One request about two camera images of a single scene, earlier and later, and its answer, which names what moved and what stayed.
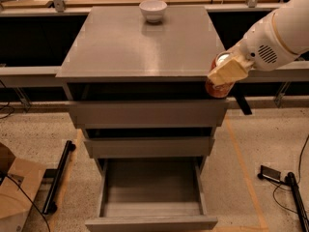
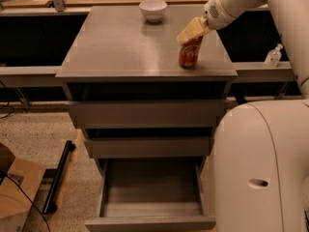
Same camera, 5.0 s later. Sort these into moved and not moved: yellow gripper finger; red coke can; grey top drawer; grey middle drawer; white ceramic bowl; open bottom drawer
Moved: red coke can; yellow gripper finger
Not moved: grey top drawer; white ceramic bowl; open bottom drawer; grey middle drawer
